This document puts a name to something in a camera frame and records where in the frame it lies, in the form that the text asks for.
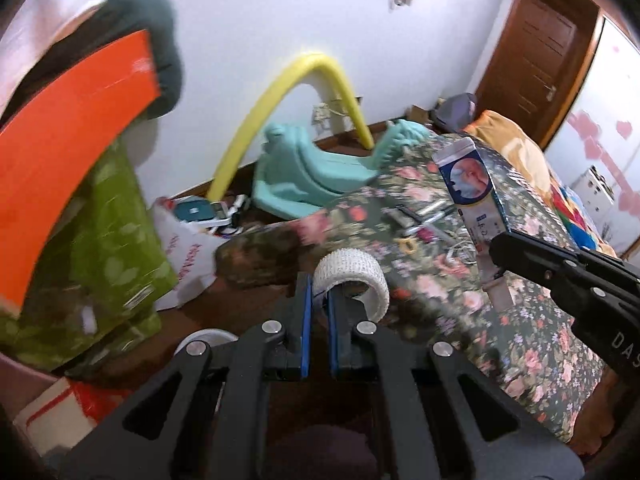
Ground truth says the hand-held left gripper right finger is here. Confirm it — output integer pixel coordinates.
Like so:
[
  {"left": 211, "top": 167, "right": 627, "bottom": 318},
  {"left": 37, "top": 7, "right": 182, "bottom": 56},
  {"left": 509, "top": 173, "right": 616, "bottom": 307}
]
[{"left": 327, "top": 287, "right": 586, "bottom": 480}]

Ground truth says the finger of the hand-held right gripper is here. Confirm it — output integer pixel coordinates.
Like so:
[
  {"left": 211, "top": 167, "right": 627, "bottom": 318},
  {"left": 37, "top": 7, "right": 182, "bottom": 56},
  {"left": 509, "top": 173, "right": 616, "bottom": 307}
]
[{"left": 489, "top": 230, "right": 640, "bottom": 322}]

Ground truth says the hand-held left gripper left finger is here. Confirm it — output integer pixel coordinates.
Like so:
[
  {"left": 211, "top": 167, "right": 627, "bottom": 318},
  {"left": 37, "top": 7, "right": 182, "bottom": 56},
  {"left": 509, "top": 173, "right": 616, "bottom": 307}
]
[{"left": 65, "top": 272, "right": 313, "bottom": 480}]

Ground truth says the white bandage roll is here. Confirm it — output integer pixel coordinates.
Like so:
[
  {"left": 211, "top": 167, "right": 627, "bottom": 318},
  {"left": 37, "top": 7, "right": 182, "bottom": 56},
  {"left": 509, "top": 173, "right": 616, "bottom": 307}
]
[{"left": 312, "top": 248, "right": 391, "bottom": 323}]

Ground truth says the blue and white carton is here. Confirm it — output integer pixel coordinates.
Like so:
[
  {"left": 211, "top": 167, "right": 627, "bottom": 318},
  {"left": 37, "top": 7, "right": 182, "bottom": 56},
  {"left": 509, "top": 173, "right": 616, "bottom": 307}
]
[{"left": 432, "top": 136, "right": 516, "bottom": 281}]

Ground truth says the white round bin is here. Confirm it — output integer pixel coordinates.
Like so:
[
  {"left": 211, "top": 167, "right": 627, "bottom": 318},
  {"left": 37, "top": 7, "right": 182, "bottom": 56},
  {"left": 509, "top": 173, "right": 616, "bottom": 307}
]
[{"left": 176, "top": 329, "right": 241, "bottom": 361}]

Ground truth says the colourful printed blanket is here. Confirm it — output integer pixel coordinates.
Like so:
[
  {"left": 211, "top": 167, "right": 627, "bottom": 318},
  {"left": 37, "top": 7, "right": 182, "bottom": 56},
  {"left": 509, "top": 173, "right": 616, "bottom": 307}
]
[{"left": 547, "top": 170, "right": 621, "bottom": 258}]

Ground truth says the small white cabinet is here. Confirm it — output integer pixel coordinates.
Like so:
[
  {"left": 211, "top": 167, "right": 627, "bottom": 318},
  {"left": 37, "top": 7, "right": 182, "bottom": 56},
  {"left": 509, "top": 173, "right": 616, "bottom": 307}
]
[{"left": 575, "top": 165, "right": 618, "bottom": 211}]

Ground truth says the dark floral table cloth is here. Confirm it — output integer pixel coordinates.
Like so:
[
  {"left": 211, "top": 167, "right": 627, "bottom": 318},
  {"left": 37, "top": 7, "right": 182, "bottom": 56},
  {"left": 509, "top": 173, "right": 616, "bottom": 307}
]
[{"left": 215, "top": 132, "right": 608, "bottom": 443}]

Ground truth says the person's maroon trouser leg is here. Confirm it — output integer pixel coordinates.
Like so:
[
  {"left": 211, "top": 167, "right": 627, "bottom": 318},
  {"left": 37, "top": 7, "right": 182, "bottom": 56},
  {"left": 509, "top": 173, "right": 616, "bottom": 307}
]
[{"left": 270, "top": 422, "right": 373, "bottom": 480}]

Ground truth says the orange blanket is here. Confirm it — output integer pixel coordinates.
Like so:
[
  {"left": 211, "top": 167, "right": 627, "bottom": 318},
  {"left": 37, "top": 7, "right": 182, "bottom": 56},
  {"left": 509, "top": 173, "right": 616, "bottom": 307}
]
[{"left": 465, "top": 110, "right": 556, "bottom": 196}]

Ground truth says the small metal tool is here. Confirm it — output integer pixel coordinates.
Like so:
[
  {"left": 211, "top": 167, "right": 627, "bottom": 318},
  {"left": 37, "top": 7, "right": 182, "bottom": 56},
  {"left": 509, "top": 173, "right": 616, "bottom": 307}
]
[{"left": 385, "top": 206, "right": 426, "bottom": 227}]

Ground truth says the white plastic bag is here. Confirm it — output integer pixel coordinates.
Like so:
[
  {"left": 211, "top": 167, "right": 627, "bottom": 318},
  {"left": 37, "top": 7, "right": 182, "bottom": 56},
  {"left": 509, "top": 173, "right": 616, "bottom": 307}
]
[{"left": 150, "top": 197, "right": 226, "bottom": 311}]

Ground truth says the group of pink heart stickers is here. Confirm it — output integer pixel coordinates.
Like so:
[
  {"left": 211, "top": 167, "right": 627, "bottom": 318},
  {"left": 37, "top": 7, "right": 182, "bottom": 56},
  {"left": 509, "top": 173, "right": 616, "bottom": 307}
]
[{"left": 567, "top": 45, "right": 640, "bottom": 211}]

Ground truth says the white wardrobe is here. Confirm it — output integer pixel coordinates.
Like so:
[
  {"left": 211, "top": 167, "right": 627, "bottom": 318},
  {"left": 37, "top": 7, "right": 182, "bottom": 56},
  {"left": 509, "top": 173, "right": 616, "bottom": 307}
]
[{"left": 545, "top": 15, "right": 640, "bottom": 256}]

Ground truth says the dark bag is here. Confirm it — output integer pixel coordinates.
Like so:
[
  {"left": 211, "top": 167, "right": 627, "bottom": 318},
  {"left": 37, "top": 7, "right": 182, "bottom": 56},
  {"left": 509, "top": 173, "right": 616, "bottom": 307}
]
[{"left": 432, "top": 92, "right": 478, "bottom": 133}]

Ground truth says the teal round container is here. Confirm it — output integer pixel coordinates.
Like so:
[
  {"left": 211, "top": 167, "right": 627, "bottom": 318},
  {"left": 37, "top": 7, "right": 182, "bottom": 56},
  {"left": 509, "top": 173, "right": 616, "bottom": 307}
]
[{"left": 175, "top": 198, "right": 221, "bottom": 223}]

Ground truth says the brown wooden door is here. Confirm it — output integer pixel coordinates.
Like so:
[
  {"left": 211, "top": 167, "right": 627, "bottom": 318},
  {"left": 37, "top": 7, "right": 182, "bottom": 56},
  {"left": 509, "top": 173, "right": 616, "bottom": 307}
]
[{"left": 475, "top": 0, "right": 588, "bottom": 148}]

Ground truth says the green patterned bag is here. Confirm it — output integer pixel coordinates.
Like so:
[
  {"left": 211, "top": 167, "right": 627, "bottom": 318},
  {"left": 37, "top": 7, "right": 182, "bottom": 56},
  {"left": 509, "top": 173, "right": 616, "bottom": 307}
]
[{"left": 0, "top": 137, "right": 178, "bottom": 376}]

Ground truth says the yellow foam tube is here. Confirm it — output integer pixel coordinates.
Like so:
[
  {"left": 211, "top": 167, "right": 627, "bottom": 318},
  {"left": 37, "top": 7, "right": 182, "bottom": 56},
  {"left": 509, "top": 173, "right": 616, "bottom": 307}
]
[{"left": 206, "top": 51, "right": 375, "bottom": 202}]

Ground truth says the red and white box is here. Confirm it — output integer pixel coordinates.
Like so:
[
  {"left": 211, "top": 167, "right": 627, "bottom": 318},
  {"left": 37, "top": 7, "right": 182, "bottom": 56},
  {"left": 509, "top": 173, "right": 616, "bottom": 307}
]
[{"left": 12, "top": 377, "right": 126, "bottom": 456}]

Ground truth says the orange box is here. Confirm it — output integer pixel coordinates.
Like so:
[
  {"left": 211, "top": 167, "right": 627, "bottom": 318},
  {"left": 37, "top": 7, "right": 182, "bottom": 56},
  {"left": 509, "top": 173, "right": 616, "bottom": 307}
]
[{"left": 0, "top": 29, "right": 161, "bottom": 311}]

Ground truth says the dark green cloth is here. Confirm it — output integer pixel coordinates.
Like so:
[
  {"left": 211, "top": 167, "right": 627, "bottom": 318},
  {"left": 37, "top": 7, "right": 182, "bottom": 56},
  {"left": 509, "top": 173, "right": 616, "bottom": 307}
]
[{"left": 107, "top": 0, "right": 183, "bottom": 121}]

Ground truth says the wall power outlet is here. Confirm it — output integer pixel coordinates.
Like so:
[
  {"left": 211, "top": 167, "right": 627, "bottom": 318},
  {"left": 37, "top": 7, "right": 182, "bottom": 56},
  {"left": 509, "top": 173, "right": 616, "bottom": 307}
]
[{"left": 312, "top": 102, "right": 346, "bottom": 128}]

